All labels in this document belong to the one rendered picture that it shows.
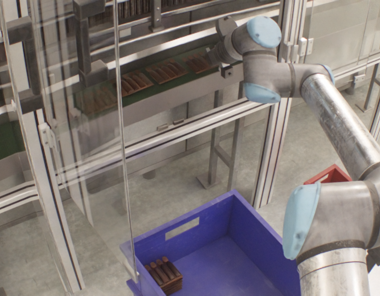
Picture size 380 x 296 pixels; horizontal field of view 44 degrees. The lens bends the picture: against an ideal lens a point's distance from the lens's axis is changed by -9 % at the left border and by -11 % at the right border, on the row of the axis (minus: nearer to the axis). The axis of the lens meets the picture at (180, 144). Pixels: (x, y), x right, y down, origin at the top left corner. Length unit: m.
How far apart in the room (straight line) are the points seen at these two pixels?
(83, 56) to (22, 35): 0.11
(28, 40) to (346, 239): 0.52
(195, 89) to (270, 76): 0.37
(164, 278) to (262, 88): 0.63
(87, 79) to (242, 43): 0.63
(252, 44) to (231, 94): 0.82
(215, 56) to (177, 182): 0.84
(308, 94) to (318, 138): 1.28
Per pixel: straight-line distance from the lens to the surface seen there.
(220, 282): 1.61
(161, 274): 1.51
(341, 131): 1.02
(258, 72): 1.24
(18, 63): 1.14
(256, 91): 1.24
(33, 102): 0.72
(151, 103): 1.49
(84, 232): 2.02
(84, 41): 0.71
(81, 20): 0.69
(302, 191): 0.76
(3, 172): 1.41
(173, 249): 1.59
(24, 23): 0.65
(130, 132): 1.89
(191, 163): 2.25
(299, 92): 1.27
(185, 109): 1.96
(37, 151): 1.31
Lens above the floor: 1.60
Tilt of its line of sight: 43 degrees down
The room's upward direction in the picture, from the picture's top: 1 degrees clockwise
